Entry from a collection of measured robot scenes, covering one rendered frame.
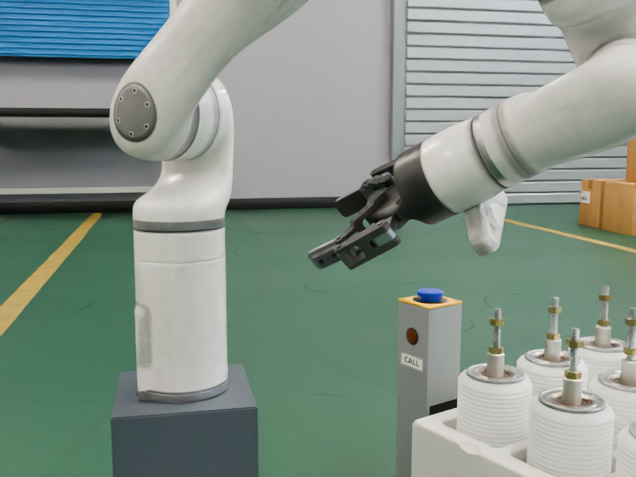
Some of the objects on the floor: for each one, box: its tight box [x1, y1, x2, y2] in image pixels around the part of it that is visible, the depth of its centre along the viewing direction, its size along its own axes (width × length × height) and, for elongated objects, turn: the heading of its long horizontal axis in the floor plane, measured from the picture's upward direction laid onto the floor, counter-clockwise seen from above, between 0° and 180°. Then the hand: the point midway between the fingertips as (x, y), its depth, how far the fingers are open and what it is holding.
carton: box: [578, 179, 626, 228], centre depth 459 cm, size 30×24×30 cm
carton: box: [602, 182, 636, 236], centre depth 427 cm, size 30×24×30 cm
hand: (330, 232), depth 74 cm, fingers open, 9 cm apart
